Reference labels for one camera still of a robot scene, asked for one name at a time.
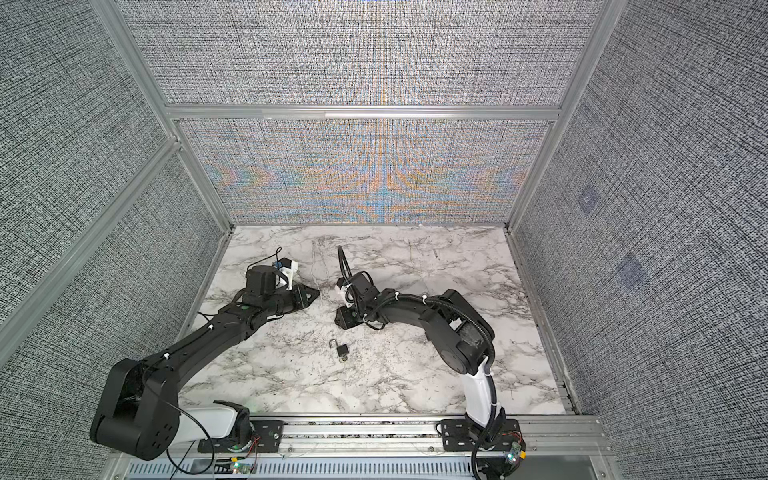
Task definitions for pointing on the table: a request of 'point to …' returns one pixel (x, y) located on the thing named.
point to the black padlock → (341, 350)
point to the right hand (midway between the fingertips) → (340, 318)
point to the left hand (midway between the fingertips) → (319, 293)
